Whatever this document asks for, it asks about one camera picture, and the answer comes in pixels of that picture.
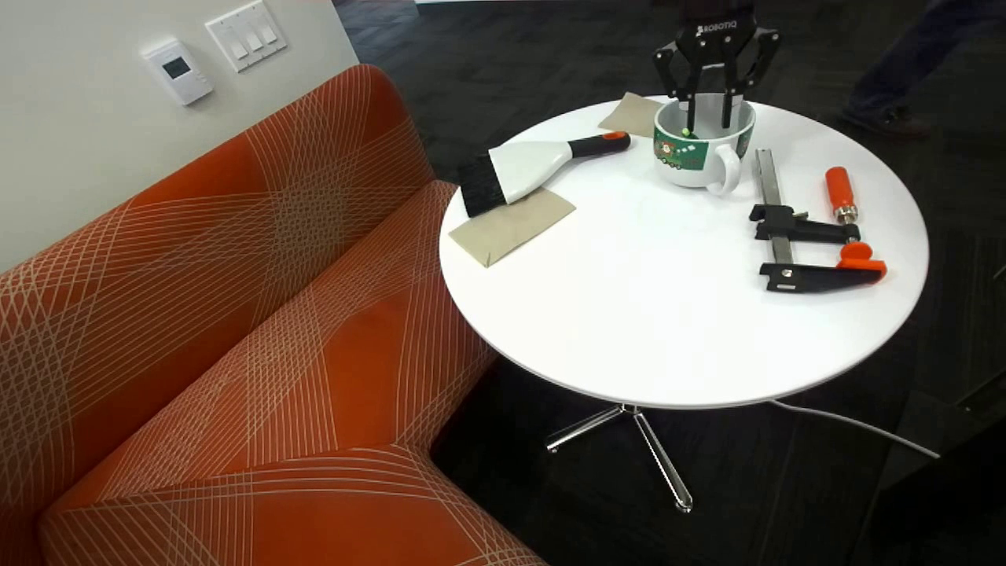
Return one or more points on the white brush with black bristles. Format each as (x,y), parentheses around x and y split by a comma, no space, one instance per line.
(526,167)

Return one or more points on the white wall thermostat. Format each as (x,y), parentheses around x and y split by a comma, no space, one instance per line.
(178,71)

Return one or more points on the white light switch plate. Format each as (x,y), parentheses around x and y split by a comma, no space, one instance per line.
(247,35)

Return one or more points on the orange patterned sofa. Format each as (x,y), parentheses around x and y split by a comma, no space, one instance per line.
(204,354)

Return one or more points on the black and orange bar clamp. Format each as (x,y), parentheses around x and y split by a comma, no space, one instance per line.
(794,229)

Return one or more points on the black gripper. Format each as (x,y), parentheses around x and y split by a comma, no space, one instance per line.
(717,35)

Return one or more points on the person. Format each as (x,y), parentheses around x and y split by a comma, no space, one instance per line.
(896,94)

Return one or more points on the white mug with green print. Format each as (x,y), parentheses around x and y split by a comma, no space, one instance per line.
(692,157)

